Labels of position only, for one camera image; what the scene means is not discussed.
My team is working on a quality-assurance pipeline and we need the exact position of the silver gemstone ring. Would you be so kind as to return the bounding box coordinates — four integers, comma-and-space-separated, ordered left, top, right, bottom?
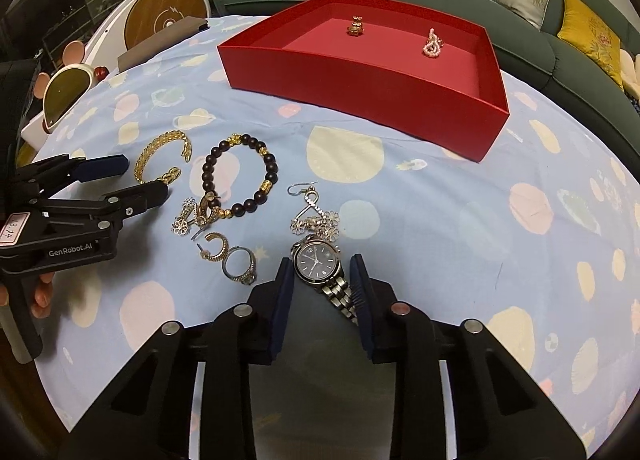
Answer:
221, 245, 259, 286

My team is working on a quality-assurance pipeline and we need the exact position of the white eared tabletop mirror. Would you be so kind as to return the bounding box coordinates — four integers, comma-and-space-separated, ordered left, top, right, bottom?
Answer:
21, 40, 109, 152

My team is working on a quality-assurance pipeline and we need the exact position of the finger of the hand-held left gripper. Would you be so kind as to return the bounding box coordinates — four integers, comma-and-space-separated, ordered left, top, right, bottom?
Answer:
37, 181, 170, 231
14, 153, 130, 197

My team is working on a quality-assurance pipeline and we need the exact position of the dark glass cabinet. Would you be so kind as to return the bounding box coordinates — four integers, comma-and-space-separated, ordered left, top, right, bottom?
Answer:
0, 0, 124, 68

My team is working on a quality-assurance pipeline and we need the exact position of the red cardboard box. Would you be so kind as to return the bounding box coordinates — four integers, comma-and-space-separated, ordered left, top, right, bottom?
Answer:
216, 0, 511, 164

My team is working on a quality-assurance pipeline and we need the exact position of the brown rectangular pad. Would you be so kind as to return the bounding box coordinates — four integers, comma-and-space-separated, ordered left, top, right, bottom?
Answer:
116, 15, 210, 72

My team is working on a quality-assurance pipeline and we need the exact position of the dark wooden bead bracelet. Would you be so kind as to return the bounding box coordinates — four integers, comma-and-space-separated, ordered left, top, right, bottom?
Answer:
201, 133, 279, 215

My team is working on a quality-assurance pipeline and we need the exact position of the gold hoop earring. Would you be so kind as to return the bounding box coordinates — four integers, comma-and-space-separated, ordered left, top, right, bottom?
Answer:
192, 191, 224, 241
199, 231, 231, 263

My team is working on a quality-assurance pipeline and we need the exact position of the pink pearl bracelet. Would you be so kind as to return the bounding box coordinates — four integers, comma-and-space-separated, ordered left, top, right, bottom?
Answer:
421, 27, 446, 60

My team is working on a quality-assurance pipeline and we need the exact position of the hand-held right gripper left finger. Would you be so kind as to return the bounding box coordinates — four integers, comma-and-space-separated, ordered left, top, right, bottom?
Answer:
70, 256, 297, 460

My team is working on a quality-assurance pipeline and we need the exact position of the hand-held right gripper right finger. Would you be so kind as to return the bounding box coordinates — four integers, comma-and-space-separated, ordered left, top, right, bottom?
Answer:
349, 253, 587, 460

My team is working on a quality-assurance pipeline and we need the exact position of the person's left hand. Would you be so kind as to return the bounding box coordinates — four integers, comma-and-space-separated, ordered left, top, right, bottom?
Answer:
27, 273, 55, 320

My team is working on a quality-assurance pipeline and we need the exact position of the white flower cushion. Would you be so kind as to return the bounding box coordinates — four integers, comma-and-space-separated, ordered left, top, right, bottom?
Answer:
619, 48, 640, 115

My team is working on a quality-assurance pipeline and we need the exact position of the white machine with wooden disc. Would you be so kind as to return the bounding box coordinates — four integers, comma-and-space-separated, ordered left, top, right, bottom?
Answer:
82, 0, 214, 80

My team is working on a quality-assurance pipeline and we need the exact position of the silver wristwatch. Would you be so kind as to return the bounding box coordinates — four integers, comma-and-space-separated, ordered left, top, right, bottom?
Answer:
290, 235, 359, 326

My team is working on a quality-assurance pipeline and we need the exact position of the yellow embroidered cushion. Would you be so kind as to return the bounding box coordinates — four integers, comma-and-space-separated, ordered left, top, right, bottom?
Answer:
556, 0, 626, 92

